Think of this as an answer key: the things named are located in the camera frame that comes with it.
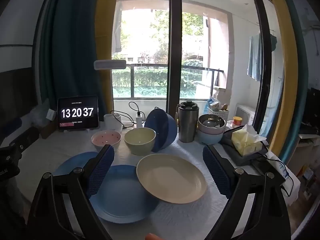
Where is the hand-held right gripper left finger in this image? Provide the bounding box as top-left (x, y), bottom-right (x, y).
top-left (26, 144), bottom-right (115, 240)

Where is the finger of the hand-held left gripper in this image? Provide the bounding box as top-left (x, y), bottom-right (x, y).
top-left (9, 127), bottom-right (40, 155)
top-left (0, 117), bottom-right (23, 138)

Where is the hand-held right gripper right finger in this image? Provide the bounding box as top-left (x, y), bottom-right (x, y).
top-left (202, 144), bottom-right (292, 240)

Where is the blue plate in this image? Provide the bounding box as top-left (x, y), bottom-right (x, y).
top-left (89, 164), bottom-right (160, 224)
top-left (53, 151), bottom-right (100, 177)

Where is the pink dotted bowl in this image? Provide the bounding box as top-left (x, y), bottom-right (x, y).
top-left (91, 130), bottom-right (122, 147)

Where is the cream plate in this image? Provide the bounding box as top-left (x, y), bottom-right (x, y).
top-left (136, 154), bottom-right (207, 203)

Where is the cream bowl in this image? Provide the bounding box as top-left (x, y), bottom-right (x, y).
top-left (124, 127), bottom-right (157, 156)

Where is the dark blue bowl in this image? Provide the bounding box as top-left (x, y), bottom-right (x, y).
top-left (144, 107), bottom-right (178, 153)

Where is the plain pink bowl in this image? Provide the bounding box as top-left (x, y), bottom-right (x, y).
top-left (199, 125), bottom-right (225, 135)

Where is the yellow tissue pack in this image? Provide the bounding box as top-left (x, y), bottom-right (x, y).
top-left (231, 124), bottom-right (263, 156)

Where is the black power bank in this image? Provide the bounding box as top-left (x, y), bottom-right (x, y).
top-left (251, 155), bottom-right (287, 186)

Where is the stainless steel tumbler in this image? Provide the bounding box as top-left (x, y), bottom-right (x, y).
top-left (177, 101), bottom-right (200, 143)

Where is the tablet with clock display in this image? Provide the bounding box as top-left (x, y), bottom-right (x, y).
top-left (57, 95), bottom-right (100, 131)

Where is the white balcony basket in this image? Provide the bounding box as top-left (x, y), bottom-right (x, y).
top-left (207, 101), bottom-right (230, 122)

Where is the white textured tablecloth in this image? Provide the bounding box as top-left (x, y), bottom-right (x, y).
top-left (15, 126), bottom-right (259, 240)

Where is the teal curtain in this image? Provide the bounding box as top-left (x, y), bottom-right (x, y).
top-left (276, 0), bottom-right (310, 164)
top-left (37, 0), bottom-right (108, 130)

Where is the white lamp head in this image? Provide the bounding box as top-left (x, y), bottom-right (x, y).
top-left (93, 60), bottom-right (127, 70)

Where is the balcony railing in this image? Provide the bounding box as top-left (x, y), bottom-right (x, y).
top-left (112, 64), bottom-right (224, 99)

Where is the hanging light blue shirt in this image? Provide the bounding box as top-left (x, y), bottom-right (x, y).
top-left (247, 33), bottom-right (263, 82)

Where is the yellow curtain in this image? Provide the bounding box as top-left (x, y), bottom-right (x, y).
top-left (262, 0), bottom-right (300, 157)
top-left (94, 0), bottom-right (121, 117)

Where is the black cable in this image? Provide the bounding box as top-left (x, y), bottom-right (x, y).
top-left (110, 101), bottom-right (142, 128)

